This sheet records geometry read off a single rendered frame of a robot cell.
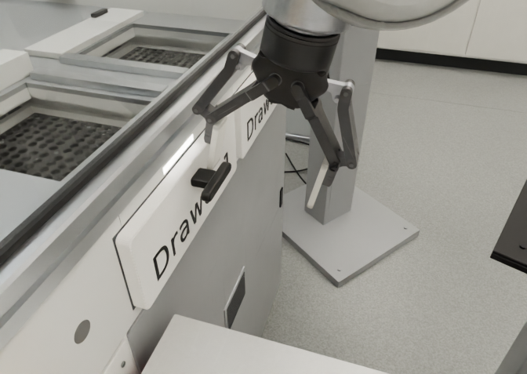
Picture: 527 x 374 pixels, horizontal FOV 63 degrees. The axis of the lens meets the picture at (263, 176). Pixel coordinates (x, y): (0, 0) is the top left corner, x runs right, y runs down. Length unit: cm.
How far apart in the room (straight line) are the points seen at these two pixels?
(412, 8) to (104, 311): 39
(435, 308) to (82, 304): 134
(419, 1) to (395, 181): 194
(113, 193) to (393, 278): 136
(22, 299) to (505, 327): 150
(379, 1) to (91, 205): 29
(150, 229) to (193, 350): 16
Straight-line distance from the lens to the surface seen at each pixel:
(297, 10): 40
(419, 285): 168
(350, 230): 176
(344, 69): 141
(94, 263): 43
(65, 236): 38
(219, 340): 55
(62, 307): 41
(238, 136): 70
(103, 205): 42
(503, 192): 225
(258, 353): 54
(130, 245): 44
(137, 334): 56
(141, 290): 49
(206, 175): 53
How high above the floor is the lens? 123
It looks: 36 degrees down
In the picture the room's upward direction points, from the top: straight up
